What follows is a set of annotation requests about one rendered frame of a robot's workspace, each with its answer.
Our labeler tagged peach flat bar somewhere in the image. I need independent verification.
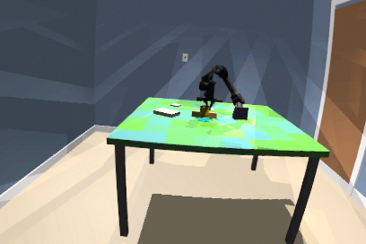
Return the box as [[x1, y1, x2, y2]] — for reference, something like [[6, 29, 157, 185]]
[[191, 110, 218, 118]]

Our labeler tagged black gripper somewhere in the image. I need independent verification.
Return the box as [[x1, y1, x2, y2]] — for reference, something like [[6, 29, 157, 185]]
[[196, 91, 222, 111]]

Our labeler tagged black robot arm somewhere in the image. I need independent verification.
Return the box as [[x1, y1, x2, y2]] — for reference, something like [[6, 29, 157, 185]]
[[199, 65, 245, 107]]

